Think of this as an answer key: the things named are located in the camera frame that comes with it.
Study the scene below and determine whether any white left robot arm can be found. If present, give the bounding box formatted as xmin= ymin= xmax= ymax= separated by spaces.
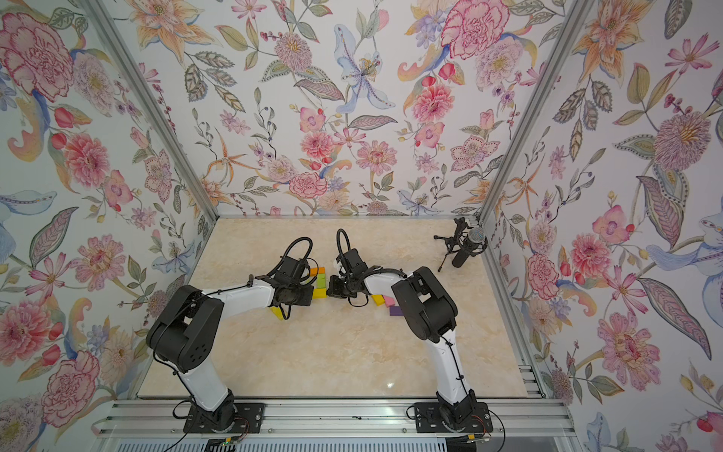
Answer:
xmin=146 ymin=256 xmax=314 ymax=431

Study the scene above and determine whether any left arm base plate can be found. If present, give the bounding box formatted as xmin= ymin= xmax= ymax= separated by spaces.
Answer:
xmin=183 ymin=402 xmax=267 ymax=435

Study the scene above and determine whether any aluminium frame rail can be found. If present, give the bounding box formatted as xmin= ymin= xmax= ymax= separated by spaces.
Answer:
xmin=90 ymin=399 xmax=576 ymax=439

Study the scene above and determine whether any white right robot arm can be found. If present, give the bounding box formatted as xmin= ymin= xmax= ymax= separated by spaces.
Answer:
xmin=327 ymin=249 xmax=477 ymax=431

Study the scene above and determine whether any yellow green block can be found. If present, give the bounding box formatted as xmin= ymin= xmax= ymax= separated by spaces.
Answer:
xmin=270 ymin=307 xmax=284 ymax=321

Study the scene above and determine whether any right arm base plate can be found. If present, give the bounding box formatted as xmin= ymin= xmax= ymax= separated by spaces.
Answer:
xmin=407 ymin=402 xmax=494 ymax=434

